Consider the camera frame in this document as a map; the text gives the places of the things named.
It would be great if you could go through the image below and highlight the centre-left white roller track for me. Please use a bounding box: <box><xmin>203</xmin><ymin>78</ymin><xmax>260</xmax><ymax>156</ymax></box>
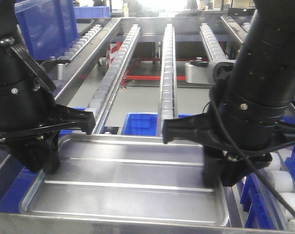
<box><xmin>86</xmin><ymin>24</ymin><xmax>141</xmax><ymax>134</ymax></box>

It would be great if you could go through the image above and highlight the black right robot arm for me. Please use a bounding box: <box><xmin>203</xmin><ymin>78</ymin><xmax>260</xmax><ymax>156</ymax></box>
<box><xmin>163</xmin><ymin>0</ymin><xmax>295</xmax><ymax>187</ymax></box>

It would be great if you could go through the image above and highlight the centre white roller track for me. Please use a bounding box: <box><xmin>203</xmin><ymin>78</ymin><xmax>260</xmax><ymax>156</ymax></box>
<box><xmin>156</xmin><ymin>24</ymin><xmax>178</xmax><ymax>137</ymax></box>

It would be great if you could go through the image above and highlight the red metal floor frame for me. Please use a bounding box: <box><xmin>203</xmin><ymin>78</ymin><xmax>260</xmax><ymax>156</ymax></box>
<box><xmin>122</xmin><ymin>41</ymin><xmax>211</xmax><ymax>86</ymax></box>

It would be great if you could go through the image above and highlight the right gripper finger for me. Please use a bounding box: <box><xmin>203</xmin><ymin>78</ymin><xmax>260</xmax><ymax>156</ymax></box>
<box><xmin>202</xmin><ymin>147</ymin><xmax>226</xmax><ymax>187</ymax></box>
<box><xmin>162</xmin><ymin>114</ymin><xmax>218</xmax><ymax>148</ymax></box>

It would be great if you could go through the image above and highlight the centre-right white roller track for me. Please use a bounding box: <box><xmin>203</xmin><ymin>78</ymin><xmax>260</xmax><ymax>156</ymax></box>
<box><xmin>199</xmin><ymin>22</ymin><xmax>295</xmax><ymax>231</ymax></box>

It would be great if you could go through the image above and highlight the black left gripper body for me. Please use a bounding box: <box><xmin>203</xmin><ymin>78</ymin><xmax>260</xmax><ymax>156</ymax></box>
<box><xmin>0</xmin><ymin>105</ymin><xmax>72</xmax><ymax>155</ymax></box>

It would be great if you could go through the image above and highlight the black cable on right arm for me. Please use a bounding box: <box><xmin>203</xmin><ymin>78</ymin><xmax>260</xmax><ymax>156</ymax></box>
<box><xmin>202</xmin><ymin>80</ymin><xmax>295</xmax><ymax>220</ymax></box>

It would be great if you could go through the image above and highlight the silver ribbed metal tray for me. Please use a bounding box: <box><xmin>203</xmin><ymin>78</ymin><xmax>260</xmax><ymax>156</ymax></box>
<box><xmin>19</xmin><ymin>134</ymin><xmax>229</xmax><ymax>227</ymax></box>

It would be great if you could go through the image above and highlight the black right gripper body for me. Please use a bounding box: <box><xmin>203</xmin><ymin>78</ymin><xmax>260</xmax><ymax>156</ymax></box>
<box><xmin>214</xmin><ymin>121</ymin><xmax>295</xmax><ymax>187</ymax></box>

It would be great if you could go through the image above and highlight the blue bin below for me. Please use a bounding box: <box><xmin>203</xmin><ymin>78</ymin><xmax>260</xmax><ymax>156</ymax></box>
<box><xmin>120</xmin><ymin>112</ymin><xmax>194</xmax><ymax>136</ymax></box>
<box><xmin>0</xmin><ymin>107</ymin><xmax>86</xmax><ymax>212</ymax></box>
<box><xmin>240</xmin><ymin>117</ymin><xmax>295</xmax><ymax>230</ymax></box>

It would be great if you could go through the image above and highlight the left white roller track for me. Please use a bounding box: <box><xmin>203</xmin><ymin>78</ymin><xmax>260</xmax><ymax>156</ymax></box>
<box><xmin>57</xmin><ymin>24</ymin><xmax>102</xmax><ymax>64</ymax></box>

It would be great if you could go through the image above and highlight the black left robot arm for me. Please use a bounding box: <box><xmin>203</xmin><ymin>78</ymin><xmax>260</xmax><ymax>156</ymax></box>
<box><xmin>0</xmin><ymin>0</ymin><xmax>95</xmax><ymax>174</ymax></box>

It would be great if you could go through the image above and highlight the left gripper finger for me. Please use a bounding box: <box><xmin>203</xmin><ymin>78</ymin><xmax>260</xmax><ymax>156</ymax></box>
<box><xmin>8</xmin><ymin>131</ymin><xmax>60</xmax><ymax>174</ymax></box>
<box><xmin>55</xmin><ymin>104</ymin><xmax>95</xmax><ymax>135</ymax></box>

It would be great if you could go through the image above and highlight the blue bin below left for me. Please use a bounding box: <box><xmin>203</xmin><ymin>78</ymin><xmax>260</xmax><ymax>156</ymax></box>
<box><xmin>0</xmin><ymin>107</ymin><xmax>86</xmax><ymax>212</ymax></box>

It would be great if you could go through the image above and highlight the steel shelf frame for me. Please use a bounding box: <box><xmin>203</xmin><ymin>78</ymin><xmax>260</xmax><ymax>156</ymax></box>
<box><xmin>0</xmin><ymin>16</ymin><xmax>295</xmax><ymax>234</ymax></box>

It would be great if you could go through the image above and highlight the distant blue crate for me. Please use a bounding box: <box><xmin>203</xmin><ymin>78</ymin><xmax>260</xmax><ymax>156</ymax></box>
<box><xmin>74</xmin><ymin>6</ymin><xmax>111</xmax><ymax>19</ymax></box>

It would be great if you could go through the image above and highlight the blue bin below centre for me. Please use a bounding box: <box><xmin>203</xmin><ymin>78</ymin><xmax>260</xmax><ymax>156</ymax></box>
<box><xmin>120</xmin><ymin>112</ymin><xmax>194</xmax><ymax>136</ymax></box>

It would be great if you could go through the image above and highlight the blue bin below right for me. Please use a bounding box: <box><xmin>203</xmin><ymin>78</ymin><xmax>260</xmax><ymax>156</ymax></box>
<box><xmin>240</xmin><ymin>117</ymin><xmax>295</xmax><ymax>230</ymax></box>

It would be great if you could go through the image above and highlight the large blue plastic crate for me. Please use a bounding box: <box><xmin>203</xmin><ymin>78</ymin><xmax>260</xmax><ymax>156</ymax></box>
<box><xmin>15</xmin><ymin>0</ymin><xmax>79</xmax><ymax>60</ymax></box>

